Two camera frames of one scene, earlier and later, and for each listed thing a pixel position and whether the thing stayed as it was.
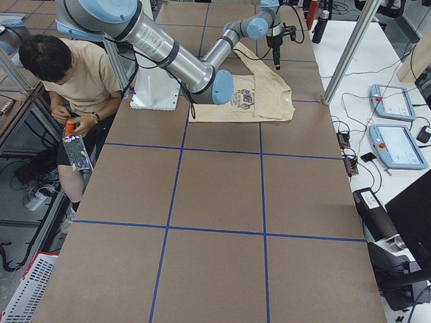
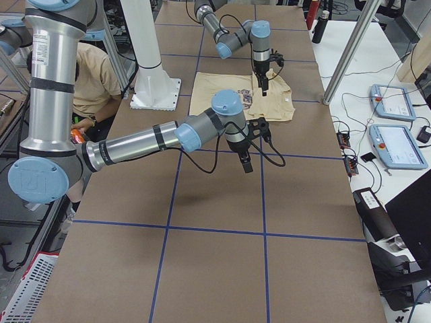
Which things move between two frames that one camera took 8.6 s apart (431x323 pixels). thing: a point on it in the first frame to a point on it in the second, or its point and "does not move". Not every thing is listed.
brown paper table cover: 218,222 does not move
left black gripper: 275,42 to 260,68
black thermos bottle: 320,27 does not move
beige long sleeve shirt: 257,97 does not move
